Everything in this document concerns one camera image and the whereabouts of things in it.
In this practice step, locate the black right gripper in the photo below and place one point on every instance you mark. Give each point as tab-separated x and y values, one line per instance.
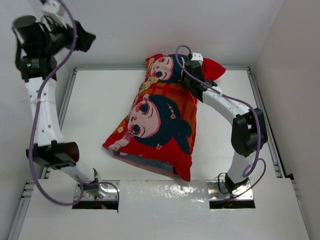
182	82

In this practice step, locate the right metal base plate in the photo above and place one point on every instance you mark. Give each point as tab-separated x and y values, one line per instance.
220	193

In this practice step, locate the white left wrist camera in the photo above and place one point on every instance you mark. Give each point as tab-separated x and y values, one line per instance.
53	10

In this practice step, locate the red patterned pillowcase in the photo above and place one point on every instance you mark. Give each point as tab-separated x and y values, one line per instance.
158	134

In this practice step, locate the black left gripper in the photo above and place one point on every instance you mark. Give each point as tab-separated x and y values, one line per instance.
84	40

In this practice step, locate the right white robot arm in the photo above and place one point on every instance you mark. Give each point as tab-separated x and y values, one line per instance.
248	127

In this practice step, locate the aluminium table frame rail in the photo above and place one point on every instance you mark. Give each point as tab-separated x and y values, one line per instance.
271	144

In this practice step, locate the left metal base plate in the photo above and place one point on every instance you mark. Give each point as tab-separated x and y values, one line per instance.
107	190

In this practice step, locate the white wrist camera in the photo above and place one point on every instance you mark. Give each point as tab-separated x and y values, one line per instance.
53	10
196	57

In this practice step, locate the metal base plate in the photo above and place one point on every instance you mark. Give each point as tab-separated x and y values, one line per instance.
220	193
107	190

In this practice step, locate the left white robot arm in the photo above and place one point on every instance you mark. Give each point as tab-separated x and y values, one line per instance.
37	44

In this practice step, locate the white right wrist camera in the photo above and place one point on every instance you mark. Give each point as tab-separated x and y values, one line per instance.
196	57

